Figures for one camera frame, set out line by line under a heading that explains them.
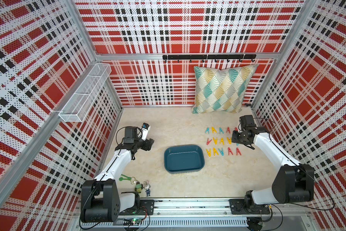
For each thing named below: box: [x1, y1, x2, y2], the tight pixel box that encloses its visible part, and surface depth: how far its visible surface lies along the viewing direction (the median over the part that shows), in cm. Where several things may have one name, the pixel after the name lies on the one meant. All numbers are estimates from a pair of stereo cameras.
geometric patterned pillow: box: [191, 64, 260, 115], surface depth 95 cm
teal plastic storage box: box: [163, 144, 205, 174], surface depth 93 cm
